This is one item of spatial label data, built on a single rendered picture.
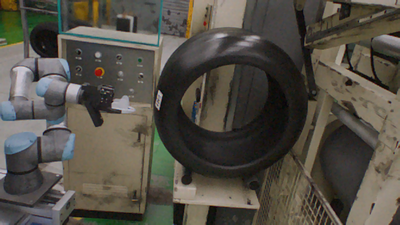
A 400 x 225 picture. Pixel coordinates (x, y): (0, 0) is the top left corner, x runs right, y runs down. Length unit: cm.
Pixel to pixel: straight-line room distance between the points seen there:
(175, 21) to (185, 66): 946
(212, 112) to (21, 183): 88
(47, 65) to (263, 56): 104
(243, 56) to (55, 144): 87
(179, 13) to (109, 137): 870
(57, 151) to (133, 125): 64
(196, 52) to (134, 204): 145
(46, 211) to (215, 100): 89
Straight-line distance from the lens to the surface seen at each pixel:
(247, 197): 140
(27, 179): 151
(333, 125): 196
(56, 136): 147
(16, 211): 160
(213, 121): 154
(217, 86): 148
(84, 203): 235
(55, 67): 166
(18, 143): 144
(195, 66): 106
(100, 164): 214
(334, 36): 121
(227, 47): 106
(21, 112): 134
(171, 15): 1053
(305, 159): 170
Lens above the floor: 162
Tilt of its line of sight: 22 degrees down
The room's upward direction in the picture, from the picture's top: 9 degrees clockwise
